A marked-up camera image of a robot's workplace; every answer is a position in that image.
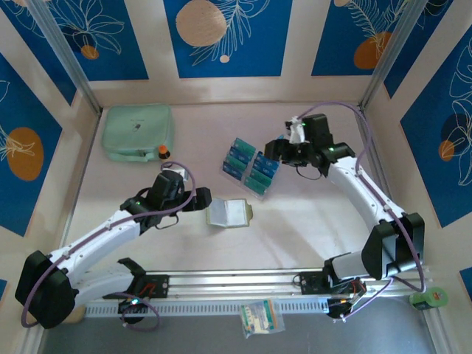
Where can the beige foam block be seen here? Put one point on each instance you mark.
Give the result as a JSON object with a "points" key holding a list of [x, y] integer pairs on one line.
{"points": [[78, 316]]}

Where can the green card holder clear sleeves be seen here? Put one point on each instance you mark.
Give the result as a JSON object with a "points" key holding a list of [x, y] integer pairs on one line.
{"points": [[232, 212]]}

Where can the mint green zip pouch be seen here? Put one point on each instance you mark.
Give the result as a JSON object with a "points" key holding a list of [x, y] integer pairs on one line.
{"points": [[136, 129]]}

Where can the small brown bottle orange cap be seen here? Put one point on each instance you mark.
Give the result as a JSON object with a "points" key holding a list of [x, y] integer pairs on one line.
{"points": [[163, 151]]}

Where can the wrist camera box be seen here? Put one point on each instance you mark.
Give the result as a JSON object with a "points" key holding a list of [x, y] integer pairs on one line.
{"points": [[180, 174], [295, 130]]}

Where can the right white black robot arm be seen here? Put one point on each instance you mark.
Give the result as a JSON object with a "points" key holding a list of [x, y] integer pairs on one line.
{"points": [[365, 195]]}

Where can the dark blue credit card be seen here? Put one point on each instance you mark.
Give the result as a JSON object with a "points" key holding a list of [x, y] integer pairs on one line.
{"points": [[229, 172], [239, 155], [266, 161]]}

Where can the long aluminium base rail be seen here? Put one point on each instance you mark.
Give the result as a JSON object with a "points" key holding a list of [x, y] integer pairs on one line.
{"points": [[236, 280]]}

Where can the aluminium side rail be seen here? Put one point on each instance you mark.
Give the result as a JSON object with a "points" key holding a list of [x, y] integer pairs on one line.
{"points": [[377, 164], [82, 173]]}

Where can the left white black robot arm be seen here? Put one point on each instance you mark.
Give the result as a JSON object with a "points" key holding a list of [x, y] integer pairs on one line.
{"points": [[96, 236]]}

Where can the aluminium frame post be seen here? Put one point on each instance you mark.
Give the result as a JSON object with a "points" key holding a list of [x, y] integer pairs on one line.
{"points": [[439, 332], [33, 341], [391, 55], [67, 55]]}

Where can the black electronics board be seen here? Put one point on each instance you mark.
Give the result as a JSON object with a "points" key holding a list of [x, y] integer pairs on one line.
{"points": [[339, 308], [131, 304]]}

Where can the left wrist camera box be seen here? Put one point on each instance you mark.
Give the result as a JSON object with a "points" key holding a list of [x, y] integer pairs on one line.
{"points": [[180, 174]]}

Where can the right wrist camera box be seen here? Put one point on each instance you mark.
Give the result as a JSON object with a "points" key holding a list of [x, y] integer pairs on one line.
{"points": [[295, 130]]}

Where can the clear plastic bag with items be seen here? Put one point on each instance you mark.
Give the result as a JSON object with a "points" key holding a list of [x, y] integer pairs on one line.
{"points": [[262, 317]]}

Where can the green tape roll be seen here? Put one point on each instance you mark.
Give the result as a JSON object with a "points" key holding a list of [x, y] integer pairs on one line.
{"points": [[429, 298]]}

